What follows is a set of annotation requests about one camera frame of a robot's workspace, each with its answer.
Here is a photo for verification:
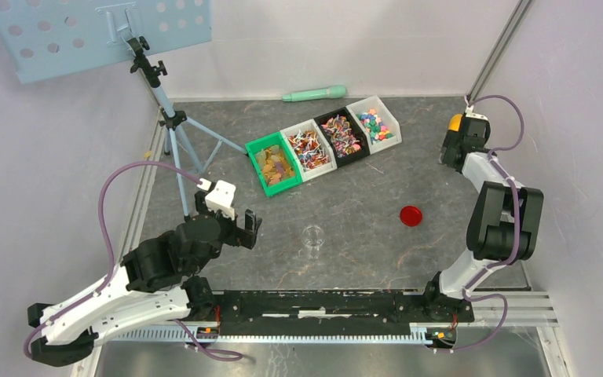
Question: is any yellow plastic scoop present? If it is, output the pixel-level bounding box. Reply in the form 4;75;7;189
448;114;463;133

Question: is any clear plastic jar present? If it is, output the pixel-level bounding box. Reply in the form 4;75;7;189
301;225;325;259

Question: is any red jar lid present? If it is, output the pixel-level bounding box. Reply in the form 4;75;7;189
399;205;423;227

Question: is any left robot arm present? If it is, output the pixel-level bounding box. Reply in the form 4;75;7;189
26;192;262;367

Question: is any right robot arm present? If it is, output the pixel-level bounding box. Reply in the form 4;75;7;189
422;112;544;320

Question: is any green candy bin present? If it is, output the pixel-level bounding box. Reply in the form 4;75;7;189
245;132;302;197

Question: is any white candy bin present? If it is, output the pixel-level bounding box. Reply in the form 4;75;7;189
346;96;402;154

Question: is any white lollipop bin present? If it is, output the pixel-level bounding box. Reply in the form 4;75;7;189
280;119;338;181

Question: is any black lollipop bin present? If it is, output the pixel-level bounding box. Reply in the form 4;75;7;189
314;107;370;167

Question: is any light blue music stand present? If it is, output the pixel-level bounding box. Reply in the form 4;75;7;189
0;0;248;218

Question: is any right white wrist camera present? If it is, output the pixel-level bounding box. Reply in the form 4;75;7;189
464;105;488;121

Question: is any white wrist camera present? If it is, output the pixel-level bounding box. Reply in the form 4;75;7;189
195;178;236;220
464;105;488;121

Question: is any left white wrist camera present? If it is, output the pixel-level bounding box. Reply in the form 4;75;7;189
195;178;236;220

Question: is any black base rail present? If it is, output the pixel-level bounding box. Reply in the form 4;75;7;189
187;289;474;337

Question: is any mint green cylindrical handle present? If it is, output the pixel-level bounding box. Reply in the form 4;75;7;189
281;85;348;102

